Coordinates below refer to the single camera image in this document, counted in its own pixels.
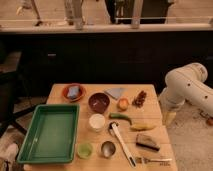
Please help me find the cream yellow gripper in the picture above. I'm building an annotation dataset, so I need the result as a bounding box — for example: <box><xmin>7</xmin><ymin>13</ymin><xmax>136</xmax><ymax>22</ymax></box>
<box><xmin>160</xmin><ymin>99</ymin><xmax>176</xmax><ymax>126</ymax></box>

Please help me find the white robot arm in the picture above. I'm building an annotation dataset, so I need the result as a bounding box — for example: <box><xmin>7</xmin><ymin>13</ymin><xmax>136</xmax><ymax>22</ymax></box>
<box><xmin>158</xmin><ymin>63</ymin><xmax>213</xmax><ymax>125</ymax></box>

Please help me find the metal cup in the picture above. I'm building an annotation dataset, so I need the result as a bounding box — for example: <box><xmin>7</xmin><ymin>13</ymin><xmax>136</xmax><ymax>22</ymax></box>
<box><xmin>101</xmin><ymin>141</ymin><xmax>116</xmax><ymax>158</ymax></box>

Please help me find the white cup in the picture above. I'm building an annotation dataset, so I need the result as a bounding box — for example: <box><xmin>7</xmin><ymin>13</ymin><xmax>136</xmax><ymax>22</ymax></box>
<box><xmin>88</xmin><ymin>114</ymin><xmax>105</xmax><ymax>132</ymax></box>

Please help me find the small green cup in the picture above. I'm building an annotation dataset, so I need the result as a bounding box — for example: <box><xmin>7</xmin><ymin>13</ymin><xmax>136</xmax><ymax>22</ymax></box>
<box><xmin>77</xmin><ymin>143</ymin><xmax>93</xmax><ymax>159</ymax></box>

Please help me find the brown pinecone item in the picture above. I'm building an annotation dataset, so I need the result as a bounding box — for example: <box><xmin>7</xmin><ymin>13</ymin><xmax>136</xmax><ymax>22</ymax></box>
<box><xmin>132</xmin><ymin>91</ymin><xmax>147</xmax><ymax>108</ymax></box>

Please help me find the yellow banana toy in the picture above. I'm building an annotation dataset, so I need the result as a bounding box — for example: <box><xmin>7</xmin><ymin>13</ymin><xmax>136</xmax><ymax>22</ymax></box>
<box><xmin>130</xmin><ymin>124</ymin><xmax>156</xmax><ymax>131</ymax></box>

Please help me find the brown wedge block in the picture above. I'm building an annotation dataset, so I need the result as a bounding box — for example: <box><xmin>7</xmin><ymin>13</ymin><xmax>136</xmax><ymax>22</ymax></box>
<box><xmin>136</xmin><ymin>134</ymin><xmax>160</xmax><ymax>151</ymax></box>

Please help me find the orange fruit toy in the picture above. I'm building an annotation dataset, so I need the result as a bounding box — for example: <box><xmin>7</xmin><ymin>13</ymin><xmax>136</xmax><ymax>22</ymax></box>
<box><xmin>117</xmin><ymin>98</ymin><xmax>129</xmax><ymax>111</ymax></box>

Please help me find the metal fork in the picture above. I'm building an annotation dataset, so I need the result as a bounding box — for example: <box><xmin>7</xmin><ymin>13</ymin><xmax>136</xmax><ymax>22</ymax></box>
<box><xmin>135</xmin><ymin>157</ymin><xmax>172</xmax><ymax>164</ymax></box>

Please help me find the grey folded cloth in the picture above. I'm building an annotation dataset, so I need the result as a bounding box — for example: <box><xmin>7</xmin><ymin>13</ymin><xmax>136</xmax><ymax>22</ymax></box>
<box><xmin>105</xmin><ymin>88</ymin><xmax>124</xmax><ymax>100</ymax></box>

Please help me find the green pepper toy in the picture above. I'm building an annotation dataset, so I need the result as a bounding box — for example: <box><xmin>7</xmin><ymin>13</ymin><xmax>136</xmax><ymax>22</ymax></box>
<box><xmin>109</xmin><ymin>113</ymin><xmax>132</xmax><ymax>124</ymax></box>

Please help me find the dark red bowl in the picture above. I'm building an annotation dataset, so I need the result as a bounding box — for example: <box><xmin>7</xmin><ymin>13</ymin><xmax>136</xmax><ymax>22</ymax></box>
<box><xmin>88</xmin><ymin>93</ymin><xmax>110</xmax><ymax>114</ymax></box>

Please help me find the green plastic tray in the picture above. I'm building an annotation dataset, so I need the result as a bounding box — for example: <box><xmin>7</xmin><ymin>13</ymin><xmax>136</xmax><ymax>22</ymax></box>
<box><xmin>17</xmin><ymin>104</ymin><xmax>79</xmax><ymax>164</ymax></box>

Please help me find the black chair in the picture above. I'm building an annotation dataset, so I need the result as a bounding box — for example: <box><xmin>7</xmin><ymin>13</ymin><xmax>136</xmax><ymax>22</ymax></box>
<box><xmin>0</xmin><ymin>41</ymin><xmax>36</xmax><ymax>138</ymax></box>

